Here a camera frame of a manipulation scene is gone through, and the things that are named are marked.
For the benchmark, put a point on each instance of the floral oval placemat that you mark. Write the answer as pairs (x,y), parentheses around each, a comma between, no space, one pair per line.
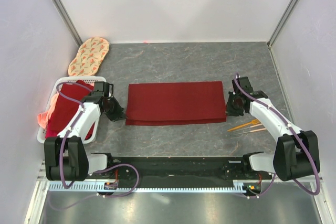
(89,57)

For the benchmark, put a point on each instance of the red cloth napkin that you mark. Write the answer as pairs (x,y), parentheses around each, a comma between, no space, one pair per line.
(182,103)

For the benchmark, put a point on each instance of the orange plastic fork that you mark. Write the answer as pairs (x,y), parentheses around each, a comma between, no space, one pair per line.
(253,122)

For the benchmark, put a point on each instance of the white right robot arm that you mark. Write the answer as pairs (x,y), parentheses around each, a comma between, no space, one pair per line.
(296,154)

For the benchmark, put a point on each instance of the red cloth in basket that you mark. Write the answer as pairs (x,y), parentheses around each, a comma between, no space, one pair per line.
(66,109)

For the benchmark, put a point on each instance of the white plastic basket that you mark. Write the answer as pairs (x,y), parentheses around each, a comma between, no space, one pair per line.
(68,80)

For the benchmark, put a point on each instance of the white slotted cable duct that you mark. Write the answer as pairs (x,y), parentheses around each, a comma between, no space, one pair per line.
(104,187)

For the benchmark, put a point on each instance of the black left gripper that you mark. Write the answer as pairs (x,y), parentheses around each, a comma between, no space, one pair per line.
(118,114)

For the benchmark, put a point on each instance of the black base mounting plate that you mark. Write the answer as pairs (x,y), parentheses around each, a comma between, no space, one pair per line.
(181,171)

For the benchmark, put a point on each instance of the salmon pink cloth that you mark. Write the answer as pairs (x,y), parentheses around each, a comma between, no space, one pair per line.
(43,118)

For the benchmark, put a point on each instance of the chopstick with tan handle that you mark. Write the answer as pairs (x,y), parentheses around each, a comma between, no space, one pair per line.
(249,127)

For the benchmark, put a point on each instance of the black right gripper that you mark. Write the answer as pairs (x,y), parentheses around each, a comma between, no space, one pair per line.
(229,110)

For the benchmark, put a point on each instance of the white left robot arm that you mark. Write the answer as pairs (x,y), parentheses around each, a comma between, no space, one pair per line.
(65,155)

